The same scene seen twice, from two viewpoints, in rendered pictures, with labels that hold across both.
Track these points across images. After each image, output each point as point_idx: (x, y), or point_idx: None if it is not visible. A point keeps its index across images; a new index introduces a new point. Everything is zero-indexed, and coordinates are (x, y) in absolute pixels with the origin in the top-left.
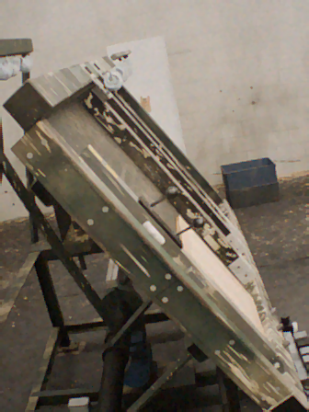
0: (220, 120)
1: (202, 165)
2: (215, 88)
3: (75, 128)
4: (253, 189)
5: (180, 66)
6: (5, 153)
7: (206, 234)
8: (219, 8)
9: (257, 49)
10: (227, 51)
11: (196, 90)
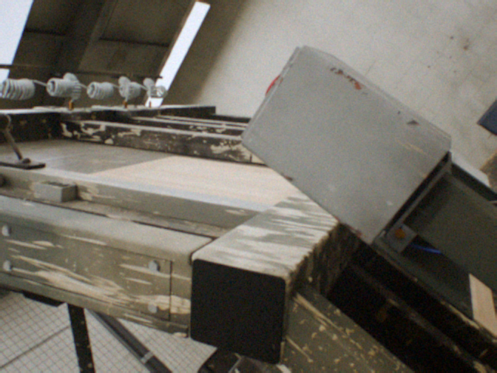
0: (450, 89)
1: (472, 138)
2: (422, 69)
3: None
4: None
5: (379, 79)
6: None
7: (248, 155)
8: (364, 5)
9: (426, 1)
10: (403, 30)
11: (408, 85)
